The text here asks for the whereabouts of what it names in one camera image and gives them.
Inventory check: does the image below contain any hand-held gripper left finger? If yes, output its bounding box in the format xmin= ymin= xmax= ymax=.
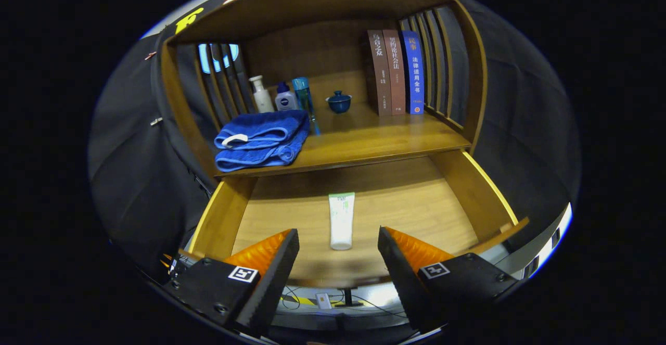
xmin=165 ymin=228 xmax=300 ymax=338

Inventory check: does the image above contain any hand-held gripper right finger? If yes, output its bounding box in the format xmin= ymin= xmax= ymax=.
xmin=378 ymin=226 xmax=521 ymax=334

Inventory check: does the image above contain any wooden drawer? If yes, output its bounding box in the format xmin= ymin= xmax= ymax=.
xmin=187 ymin=149 xmax=530 ymax=289

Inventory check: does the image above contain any white tube with green print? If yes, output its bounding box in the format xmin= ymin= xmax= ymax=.
xmin=328 ymin=193 xmax=356 ymax=251

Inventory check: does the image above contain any wooden countertop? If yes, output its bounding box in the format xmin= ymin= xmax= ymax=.
xmin=213 ymin=103 xmax=471 ymax=178

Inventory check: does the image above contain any wooden cabinet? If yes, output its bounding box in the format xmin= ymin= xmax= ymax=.
xmin=159 ymin=0 xmax=488 ymax=179

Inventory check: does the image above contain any folded blue towel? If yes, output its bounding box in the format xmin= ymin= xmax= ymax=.
xmin=214 ymin=109 xmax=311 ymax=173

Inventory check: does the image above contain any black backdrop cloth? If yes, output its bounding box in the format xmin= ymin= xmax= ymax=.
xmin=87 ymin=0 xmax=581 ymax=283

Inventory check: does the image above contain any white bottle with blue cap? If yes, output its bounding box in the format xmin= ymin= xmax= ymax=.
xmin=274 ymin=82 xmax=300 ymax=112

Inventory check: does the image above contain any white pump bottle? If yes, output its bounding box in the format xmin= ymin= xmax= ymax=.
xmin=249 ymin=75 xmax=275 ymax=114

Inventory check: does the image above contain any blue lidded teacup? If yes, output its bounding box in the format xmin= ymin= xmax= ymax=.
xmin=326 ymin=91 xmax=352 ymax=114

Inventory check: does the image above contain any translucent blue bottle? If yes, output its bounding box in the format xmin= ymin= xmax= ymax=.
xmin=291 ymin=77 xmax=321 ymax=136

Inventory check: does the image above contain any reddish brown book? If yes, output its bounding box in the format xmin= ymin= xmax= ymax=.
xmin=382 ymin=29 xmax=407 ymax=116

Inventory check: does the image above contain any blue book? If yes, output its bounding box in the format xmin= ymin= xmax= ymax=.
xmin=401 ymin=30 xmax=425 ymax=115

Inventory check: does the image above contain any dark brown book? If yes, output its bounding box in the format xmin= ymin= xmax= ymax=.
xmin=363 ymin=29 xmax=392 ymax=117

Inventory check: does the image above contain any black cable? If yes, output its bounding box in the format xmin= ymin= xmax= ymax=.
xmin=281 ymin=285 xmax=407 ymax=320

